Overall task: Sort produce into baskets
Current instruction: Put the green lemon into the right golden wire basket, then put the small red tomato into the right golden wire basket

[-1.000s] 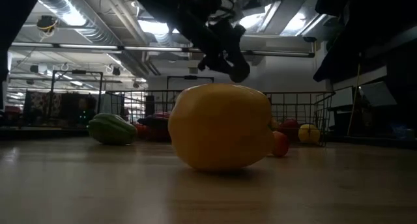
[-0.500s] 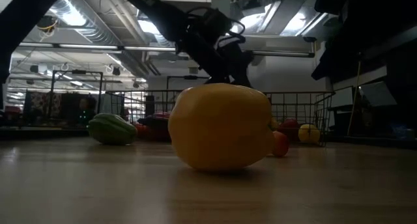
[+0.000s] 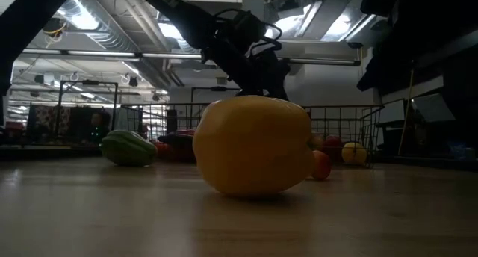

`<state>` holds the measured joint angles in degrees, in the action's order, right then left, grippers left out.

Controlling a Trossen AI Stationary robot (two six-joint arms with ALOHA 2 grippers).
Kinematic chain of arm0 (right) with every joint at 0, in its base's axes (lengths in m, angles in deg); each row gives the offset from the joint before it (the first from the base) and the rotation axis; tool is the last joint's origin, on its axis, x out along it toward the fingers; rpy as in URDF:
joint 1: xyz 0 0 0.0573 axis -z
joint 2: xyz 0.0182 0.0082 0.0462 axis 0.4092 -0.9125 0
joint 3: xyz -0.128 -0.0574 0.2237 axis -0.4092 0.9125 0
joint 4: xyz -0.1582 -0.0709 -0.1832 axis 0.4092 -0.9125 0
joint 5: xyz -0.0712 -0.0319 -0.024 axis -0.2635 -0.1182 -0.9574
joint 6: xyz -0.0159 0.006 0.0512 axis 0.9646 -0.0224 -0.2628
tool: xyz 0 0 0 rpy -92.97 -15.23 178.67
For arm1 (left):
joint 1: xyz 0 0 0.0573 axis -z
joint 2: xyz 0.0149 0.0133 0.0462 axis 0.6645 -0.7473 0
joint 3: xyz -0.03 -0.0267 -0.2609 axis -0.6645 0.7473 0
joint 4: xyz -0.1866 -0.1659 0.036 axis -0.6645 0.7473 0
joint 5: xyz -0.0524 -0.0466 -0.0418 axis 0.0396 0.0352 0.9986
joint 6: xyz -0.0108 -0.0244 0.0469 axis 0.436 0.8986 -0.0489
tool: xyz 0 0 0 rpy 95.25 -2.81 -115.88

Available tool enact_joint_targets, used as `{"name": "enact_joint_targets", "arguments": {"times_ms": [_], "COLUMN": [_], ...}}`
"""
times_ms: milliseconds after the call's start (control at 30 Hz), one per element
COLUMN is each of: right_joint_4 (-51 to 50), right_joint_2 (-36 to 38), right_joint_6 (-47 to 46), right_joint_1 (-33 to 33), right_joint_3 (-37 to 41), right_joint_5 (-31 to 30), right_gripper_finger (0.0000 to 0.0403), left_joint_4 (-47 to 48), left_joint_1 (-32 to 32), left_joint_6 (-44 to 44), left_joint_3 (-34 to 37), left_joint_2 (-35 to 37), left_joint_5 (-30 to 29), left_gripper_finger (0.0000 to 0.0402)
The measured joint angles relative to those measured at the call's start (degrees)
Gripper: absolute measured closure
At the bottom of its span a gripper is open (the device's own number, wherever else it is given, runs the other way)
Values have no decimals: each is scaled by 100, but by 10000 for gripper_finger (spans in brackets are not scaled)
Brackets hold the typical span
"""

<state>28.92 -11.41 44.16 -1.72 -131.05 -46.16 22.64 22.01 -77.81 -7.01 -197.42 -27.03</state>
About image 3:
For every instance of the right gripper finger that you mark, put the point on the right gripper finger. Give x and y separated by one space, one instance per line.
371 79

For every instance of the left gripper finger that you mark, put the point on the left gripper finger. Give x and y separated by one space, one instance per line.
276 74
246 74

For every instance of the yellow bell pepper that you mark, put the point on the yellow bell pepper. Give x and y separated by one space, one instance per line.
254 145

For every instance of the yellow lemon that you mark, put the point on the yellow lemon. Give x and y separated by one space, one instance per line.
354 153

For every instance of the purple eggplant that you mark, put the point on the purple eggplant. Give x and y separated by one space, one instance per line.
175 139

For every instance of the small cherry tomato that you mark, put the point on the small cherry tomato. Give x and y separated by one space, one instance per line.
323 165

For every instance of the green ribbed squash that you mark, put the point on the green ribbed squash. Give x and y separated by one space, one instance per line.
128 148

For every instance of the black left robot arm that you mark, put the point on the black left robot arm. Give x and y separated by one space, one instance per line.
179 10

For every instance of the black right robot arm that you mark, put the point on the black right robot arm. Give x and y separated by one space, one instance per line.
440 3

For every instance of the white board panel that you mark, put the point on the white board panel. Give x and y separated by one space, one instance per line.
388 113

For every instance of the grey monitor panel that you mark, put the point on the grey monitor panel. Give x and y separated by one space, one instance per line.
433 107

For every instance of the person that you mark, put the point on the person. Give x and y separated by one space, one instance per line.
99 124

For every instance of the patterned fabric panel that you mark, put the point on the patterned fabric panel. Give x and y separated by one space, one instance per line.
48 119

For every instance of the silver ventilation duct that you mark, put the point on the silver ventilation duct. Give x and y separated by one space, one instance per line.
112 38

